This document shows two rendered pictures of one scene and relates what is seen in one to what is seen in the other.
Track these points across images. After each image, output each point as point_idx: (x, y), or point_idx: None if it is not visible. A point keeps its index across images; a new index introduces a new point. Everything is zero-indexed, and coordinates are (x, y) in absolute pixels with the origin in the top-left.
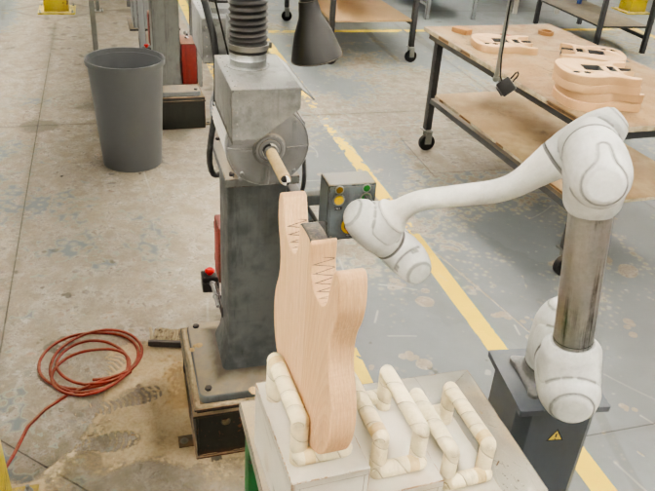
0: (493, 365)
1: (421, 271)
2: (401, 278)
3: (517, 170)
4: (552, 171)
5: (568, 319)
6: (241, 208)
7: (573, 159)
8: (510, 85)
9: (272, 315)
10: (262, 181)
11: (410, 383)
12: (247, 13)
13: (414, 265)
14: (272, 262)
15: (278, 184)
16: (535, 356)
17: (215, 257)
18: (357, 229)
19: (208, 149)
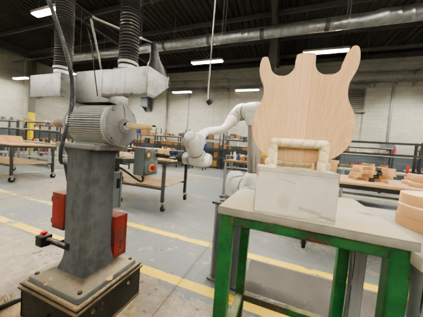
0: (218, 204)
1: (211, 159)
2: (204, 164)
3: (226, 122)
4: (236, 120)
5: (256, 161)
6: (95, 168)
7: (255, 105)
8: (212, 100)
9: (107, 232)
10: (119, 143)
11: (243, 189)
12: (134, 44)
13: (210, 156)
14: (108, 199)
15: (119, 150)
16: (239, 187)
17: (55, 218)
18: (195, 140)
19: (62, 144)
